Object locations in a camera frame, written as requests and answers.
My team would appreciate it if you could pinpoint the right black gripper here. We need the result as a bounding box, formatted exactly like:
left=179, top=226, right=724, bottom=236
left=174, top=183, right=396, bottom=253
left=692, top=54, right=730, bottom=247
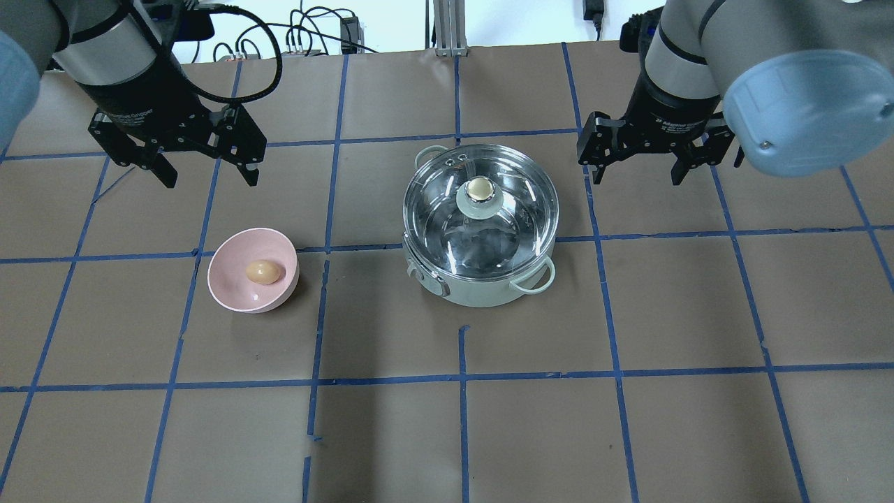
left=577, top=71, right=734, bottom=186

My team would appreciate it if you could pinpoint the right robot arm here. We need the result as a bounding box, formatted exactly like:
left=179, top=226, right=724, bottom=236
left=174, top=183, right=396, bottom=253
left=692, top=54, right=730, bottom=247
left=577, top=1, right=893, bottom=185

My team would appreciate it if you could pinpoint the pink bowl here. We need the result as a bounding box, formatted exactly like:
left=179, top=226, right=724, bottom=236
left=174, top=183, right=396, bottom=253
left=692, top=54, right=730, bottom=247
left=207, top=227, right=300, bottom=313

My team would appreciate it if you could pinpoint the glass pot lid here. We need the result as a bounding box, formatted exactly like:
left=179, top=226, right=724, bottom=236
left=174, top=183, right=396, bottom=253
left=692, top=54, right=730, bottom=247
left=403, top=143, right=560, bottom=282

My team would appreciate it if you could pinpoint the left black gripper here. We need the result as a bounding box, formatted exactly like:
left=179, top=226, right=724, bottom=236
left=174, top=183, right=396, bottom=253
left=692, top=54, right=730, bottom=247
left=87, top=58, right=268, bottom=189

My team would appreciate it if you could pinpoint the black power adapter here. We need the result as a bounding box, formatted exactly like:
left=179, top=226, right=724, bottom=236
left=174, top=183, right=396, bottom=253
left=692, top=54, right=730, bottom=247
left=339, top=15, right=362, bottom=54

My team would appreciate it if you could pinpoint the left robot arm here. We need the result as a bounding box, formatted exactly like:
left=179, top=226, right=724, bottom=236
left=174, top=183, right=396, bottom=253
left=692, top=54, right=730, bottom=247
left=1, top=1, right=282, bottom=188

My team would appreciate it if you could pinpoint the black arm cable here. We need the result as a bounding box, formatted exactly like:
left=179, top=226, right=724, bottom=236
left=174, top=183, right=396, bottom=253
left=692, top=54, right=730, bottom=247
left=140, top=0, right=284, bottom=105

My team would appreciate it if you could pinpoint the brown egg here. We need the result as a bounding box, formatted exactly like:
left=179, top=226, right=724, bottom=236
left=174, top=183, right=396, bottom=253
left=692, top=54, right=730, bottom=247
left=244, top=260, right=285, bottom=284

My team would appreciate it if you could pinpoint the aluminium frame post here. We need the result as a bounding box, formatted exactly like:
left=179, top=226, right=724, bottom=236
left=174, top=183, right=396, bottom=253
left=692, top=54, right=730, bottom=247
left=433, top=1, right=469, bottom=57

